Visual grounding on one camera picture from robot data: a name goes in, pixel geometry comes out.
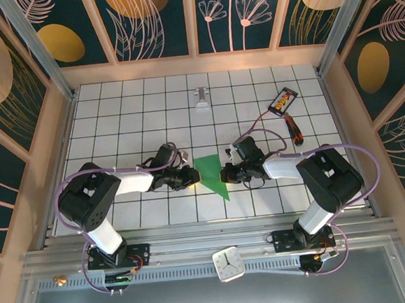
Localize perforated metal cable duct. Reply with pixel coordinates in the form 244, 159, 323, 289
36, 258, 304, 292

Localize long aluminium base rail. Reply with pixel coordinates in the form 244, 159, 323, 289
17, 206, 402, 279

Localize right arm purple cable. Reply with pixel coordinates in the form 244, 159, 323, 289
230, 119, 390, 283

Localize green paper sheet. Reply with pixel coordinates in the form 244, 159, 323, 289
192, 153, 231, 205

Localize aluminium frame post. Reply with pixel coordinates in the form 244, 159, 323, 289
0, 0, 78, 107
309, 0, 393, 78

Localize red battery wire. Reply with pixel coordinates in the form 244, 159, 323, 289
246, 107, 276, 134

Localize black battery pack yellow print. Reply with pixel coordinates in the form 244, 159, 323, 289
266, 86, 300, 116

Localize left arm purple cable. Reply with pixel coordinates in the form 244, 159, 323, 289
50, 141, 193, 300

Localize aluminium table side rail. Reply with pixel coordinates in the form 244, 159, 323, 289
25, 87, 91, 250
315, 64, 379, 222

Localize grey metal shelf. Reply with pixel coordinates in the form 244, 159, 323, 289
8, 244, 405, 303

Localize white square clock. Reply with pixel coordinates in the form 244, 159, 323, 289
211, 245, 247, 284

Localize orange black screwdriver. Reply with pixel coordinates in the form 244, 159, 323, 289
283, 113, 305, 148

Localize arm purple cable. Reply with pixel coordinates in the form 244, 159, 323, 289
50, 141, 193, 300
230, 119, 390, 283

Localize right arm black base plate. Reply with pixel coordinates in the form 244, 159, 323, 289
271, 225, 337, 254

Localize small metal bracket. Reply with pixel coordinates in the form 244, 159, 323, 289
192, 86, 211, 113

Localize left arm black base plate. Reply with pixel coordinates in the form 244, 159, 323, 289
86, 242, 152, 272

